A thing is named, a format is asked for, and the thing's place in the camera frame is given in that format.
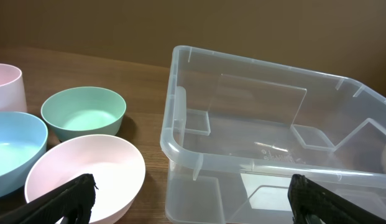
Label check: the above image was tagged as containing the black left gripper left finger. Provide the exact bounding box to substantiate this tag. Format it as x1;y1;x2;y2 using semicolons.
0;174;97;224

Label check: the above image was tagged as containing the clear plastic storage bin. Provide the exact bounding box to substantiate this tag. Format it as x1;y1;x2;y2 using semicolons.
160;45;386;223

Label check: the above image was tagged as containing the mint green plastic bowl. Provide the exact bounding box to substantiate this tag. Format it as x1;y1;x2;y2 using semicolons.
40;86;127;142

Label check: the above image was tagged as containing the light blue plastic bowl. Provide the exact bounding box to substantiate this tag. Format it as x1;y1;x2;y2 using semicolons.
0;111;48;197

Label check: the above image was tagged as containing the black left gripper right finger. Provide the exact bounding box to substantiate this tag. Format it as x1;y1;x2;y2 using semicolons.
288;174;386;224

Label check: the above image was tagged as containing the pink plastic cup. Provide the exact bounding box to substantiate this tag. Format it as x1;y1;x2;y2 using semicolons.
0;63;27;113

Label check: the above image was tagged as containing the pink plastic bowl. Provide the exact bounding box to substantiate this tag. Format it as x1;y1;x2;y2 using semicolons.
24;134;145;223

